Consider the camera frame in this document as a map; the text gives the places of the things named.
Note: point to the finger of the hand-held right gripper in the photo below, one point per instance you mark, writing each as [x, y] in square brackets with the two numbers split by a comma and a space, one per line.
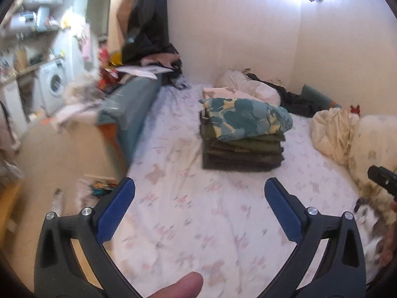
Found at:
[383, 178]

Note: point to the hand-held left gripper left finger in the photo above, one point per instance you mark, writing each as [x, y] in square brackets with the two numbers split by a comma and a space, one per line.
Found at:
[116, 208]

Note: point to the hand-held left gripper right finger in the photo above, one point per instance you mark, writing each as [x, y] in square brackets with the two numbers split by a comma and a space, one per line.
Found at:
[283, 211]

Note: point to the blue yellow patterned shorts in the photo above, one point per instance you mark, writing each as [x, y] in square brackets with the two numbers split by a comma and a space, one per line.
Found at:
[248, 118]

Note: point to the stack of folded green pants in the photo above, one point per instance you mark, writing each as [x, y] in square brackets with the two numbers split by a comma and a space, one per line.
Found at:
[242, 152]

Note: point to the person's left hand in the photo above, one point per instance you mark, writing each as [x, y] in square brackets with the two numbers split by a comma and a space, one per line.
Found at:
[180, 287]

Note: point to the plastic bag with packets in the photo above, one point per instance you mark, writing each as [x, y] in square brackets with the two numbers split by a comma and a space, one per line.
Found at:
[97, 189]

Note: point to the cream patterned quilt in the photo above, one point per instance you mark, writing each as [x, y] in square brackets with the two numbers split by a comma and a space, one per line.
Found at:
[341, 136]

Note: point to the small red toy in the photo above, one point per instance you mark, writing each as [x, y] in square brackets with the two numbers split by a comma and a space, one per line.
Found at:
[355, 109]

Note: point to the teal padded bed side board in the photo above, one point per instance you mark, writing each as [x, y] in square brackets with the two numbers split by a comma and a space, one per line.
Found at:
[133, 111]

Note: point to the teal headboard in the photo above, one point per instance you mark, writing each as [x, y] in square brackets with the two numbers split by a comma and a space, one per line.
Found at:
[316, 96]

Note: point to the dark crumpled clothes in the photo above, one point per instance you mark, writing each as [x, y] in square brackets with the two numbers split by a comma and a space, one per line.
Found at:
[297, 102]

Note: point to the pale patterned pillow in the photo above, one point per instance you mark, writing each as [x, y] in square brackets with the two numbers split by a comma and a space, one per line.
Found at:
[251, 85]

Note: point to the white washing machine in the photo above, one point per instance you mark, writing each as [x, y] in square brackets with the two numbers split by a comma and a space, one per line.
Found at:
[54, 83]

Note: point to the white papers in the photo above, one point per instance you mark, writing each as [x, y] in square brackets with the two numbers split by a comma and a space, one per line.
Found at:
[142, 70]

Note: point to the yellow item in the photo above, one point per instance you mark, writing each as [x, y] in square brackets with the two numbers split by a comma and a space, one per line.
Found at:
[116, 59]

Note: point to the hanging dark garment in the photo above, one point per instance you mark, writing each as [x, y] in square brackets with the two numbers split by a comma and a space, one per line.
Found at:
[149, 21]

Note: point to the white water heater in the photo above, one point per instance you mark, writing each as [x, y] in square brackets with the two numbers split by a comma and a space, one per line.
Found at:
[23, 18]

